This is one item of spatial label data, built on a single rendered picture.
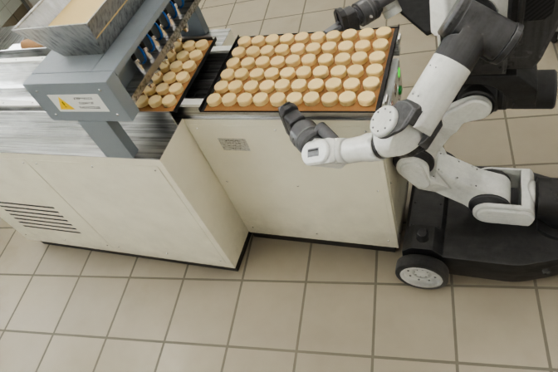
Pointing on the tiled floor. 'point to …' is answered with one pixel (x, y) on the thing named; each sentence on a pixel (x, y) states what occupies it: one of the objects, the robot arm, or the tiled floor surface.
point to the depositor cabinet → (119, 189)
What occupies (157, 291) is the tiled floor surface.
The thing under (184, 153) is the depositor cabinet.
